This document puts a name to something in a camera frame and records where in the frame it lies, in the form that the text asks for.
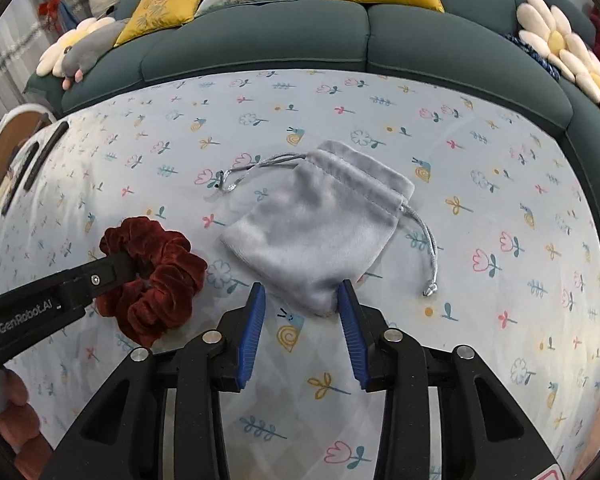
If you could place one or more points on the round white-rimmed wooden stool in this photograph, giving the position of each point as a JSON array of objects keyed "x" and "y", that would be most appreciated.
[{"x": 15, "y": 135}]

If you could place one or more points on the floral tablecloth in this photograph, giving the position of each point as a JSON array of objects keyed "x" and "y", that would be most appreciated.
[{"x": 480, "y": 210}]

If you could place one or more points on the white sheer curtain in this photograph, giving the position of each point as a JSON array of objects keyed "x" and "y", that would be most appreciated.
[{"x": 5, "y": 70}]

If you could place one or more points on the dark green sofa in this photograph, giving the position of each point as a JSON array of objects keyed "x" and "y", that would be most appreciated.
[{"x": 280, "y": 35}]

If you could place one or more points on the grey plush toy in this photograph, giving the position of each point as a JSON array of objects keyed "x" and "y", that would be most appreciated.
[{"x": 90, "y": 50}]

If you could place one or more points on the reddish brown knot cushion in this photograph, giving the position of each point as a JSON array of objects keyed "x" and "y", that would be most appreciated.
[{"x": 22, "y": 425}]

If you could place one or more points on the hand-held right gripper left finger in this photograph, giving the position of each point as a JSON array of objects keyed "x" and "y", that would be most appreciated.
[{"x": 247, "y": 345}]

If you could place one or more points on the white flower cushion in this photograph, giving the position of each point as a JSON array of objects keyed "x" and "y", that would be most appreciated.
[
  {"x": 555, "y": 40},
  {"x": 60, "y": 47}
]

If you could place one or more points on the dark red velvet scrunchie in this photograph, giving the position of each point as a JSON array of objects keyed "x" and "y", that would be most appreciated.
[{"x": 170, "y": 270}]

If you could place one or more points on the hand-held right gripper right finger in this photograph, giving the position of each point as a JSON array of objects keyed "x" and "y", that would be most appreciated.
[{"x": 355, "y": 345}]

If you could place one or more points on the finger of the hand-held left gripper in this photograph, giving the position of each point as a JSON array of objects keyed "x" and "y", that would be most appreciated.
[{"x": 110, "y": 272}]

